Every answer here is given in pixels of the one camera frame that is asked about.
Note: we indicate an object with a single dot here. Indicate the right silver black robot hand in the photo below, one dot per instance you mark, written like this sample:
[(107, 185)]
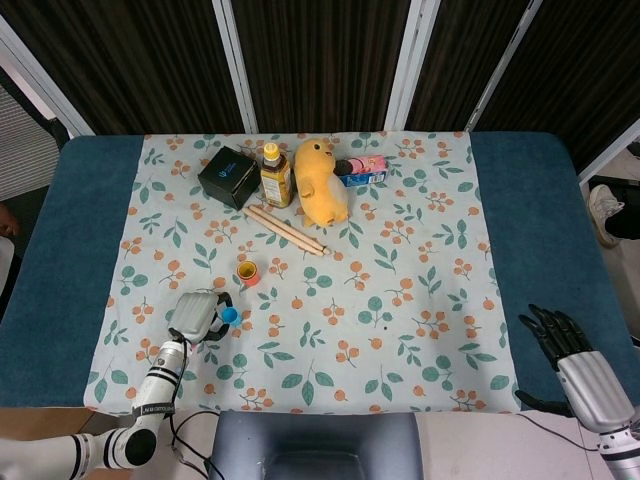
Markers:
[(595, 385)]

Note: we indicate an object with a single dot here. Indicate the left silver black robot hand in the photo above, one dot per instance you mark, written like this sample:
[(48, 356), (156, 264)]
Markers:
[(195, 317)]

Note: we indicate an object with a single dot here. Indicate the light blue plastic cup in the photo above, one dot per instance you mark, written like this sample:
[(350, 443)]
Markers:
[(231, 316)]

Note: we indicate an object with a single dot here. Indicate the large orange plastic cup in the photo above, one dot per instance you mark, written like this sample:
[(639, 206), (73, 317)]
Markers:
[(251, 280)]

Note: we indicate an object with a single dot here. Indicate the yellow plastic cup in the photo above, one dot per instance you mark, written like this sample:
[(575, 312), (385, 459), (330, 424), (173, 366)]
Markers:
[(246, 270)]

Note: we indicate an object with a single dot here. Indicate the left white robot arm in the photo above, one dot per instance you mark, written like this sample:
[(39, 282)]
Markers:
[(157, 385)]

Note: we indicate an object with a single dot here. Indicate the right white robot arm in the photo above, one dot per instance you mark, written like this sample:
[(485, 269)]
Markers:
[(622, 455)]

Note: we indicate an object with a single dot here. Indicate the wooden drumstick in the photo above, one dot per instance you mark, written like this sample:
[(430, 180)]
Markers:
[(295, 231), (280, 231)]

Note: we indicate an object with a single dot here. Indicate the black cardboard box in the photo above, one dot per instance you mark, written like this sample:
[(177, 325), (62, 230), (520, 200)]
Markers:
[(225, 175)]

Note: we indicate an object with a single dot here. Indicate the tea bottle yellow cap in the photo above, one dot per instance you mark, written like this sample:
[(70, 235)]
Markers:
[(276, 185)]

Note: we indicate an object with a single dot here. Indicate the floral fruit print tablecloth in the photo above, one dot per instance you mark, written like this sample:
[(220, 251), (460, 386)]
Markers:
[(350, 300)]

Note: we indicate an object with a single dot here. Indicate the teal table cover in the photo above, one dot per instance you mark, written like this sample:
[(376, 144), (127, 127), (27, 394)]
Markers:
[(75, 200)]

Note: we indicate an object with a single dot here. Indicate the white sneaker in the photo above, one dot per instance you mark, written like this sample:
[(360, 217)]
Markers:
[(602, 210)]

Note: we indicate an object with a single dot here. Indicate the dark grey robot torso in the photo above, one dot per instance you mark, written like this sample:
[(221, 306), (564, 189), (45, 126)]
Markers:
[(315, 445)]

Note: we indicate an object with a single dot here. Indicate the yellow plush toy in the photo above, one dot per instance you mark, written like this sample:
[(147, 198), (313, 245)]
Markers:
[(320, 190)]

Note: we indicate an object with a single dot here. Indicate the pink and blue cookie box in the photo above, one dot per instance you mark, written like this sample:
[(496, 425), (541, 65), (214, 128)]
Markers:
[(367, 170)]

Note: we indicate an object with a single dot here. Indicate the grey mesh office chair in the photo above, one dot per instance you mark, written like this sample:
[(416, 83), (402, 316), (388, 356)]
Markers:
[(20, 145)]

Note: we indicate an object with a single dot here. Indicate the dark folding screen white frame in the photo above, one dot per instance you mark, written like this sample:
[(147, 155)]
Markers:
[(150, 60)]

